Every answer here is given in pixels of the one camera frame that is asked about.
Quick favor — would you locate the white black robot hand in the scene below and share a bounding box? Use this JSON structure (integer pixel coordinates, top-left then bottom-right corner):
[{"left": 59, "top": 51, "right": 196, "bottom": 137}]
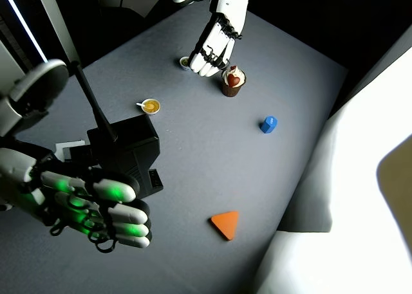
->
[
  {"left": 0, "top": 147, "right": 152, "bottom": 253},
  {"left": 188, "top": 0, "right": 250, "bottom": 78}
]

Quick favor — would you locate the black radio with antenna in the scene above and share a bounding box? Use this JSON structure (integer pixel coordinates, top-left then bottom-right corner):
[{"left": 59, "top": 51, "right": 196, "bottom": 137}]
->
[{"left": 54, "top": 60, "right": 165, "bottom": 200}]

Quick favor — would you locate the toy chocolate cupcake with heart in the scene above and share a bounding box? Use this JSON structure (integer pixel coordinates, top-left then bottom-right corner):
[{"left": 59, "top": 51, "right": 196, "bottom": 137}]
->
[{"left": 220, "top": 64, "right": 247, "bottom": 98}]

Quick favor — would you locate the grey table cloth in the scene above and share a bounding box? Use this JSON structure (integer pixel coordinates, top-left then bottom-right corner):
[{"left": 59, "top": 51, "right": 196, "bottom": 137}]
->
[{"left": 0, "top": 4, "right": 350, "bottom": 294}]

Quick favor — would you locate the orange triangular toy block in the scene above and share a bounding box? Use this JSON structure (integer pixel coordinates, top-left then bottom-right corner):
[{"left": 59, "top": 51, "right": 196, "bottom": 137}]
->
[{"left": 211, "top": 210, "right": 241, "bottom": 242}]

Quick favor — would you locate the white bowl of yellow soup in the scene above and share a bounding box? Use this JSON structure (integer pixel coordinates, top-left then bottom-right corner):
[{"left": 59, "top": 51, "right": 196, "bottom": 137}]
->
[{"left": 141, "top": 98, "right": 162, "bottom": 116}]

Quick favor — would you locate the blue hexagonal toy block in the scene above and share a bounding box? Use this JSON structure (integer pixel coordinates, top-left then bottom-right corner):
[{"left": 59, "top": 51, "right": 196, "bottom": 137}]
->
[{"left": 259, "top": 115, "right": 279, "bottom": 134}]

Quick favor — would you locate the white light strip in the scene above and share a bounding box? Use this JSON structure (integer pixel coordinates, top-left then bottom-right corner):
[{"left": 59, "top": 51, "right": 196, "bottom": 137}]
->
[{"left": 0, "top": 0, "right": 49, "bottom": 63}]

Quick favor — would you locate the white frame post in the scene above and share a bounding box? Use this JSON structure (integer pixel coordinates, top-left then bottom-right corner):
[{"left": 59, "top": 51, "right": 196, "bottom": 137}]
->
[{"left": 33, "top": 0, "right": 81, "bottom": 65}]

